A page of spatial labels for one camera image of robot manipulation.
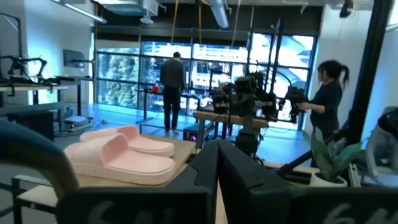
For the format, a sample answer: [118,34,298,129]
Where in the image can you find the black cabinet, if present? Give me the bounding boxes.
[6,110,55,141]

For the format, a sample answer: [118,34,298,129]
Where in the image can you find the black ceiling camera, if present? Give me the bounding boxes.
[338,0,355,18]

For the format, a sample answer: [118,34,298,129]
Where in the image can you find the long ceiling light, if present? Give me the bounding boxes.
[51,0,108,25]

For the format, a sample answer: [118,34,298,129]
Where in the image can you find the white topped desk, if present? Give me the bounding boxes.
[0,74,94,125]

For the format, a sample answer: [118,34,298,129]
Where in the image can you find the pink rubber slide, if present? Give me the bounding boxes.
[63,133,177,187]
[79,124,175,158]

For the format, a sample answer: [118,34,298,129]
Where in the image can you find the wooden shelf with black legs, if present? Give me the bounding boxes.
[11,134,197,224]

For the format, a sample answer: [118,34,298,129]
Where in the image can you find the large window wall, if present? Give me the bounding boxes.
[95,33,317,127]

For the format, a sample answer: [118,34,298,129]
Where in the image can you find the grey ceiling duct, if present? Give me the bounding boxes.
[208,0,231,29]

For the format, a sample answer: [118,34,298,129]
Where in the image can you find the green plant in white pot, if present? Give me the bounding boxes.
[303,126,363,188]

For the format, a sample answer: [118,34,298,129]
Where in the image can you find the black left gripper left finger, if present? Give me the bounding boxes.
[57,141,220,224]

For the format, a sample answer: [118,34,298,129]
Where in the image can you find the wall mounted monitor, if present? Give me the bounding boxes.
[63,49,85,68]

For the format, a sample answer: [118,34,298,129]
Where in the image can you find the grey chair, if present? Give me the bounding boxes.
[365,107,398,187]

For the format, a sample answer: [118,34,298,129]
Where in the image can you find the computer case with purple light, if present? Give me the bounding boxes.
[182,127,205,144]

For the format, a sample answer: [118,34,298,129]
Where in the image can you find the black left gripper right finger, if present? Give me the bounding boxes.
[219,139,398,224]

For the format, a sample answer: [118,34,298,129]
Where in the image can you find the black hand-held robot device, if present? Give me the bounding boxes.
[279,85,309,124]

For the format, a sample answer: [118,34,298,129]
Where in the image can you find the ceiling ventilation unit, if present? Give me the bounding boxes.
[93,0,160,18]

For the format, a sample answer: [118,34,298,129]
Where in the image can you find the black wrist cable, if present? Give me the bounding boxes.
[0,120,80,200]

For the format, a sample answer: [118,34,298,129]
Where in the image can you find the wooden workbench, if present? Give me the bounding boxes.
[192,109,270,149]

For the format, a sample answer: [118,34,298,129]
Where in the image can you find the person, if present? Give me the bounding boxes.
[159,51,187,134]
[297,60,351,142]

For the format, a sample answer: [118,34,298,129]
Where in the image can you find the black metal rig frame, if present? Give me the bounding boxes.
[275,0,396,184]

